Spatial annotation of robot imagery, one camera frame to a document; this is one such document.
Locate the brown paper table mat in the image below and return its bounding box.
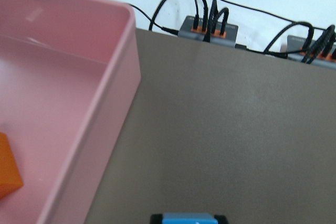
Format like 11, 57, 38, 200
86, 29, 335, 223

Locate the small blue block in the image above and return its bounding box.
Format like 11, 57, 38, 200
162, 212, 218, 224

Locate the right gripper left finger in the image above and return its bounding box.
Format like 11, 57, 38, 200
150, 214, 163, 224

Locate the pink plastic box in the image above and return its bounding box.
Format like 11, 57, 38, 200
1, 0, 141, 223

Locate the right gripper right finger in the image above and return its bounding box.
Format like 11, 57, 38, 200
214, 215, 228, 224

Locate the orange block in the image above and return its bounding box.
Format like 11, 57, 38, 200
1, 132, 24, 199

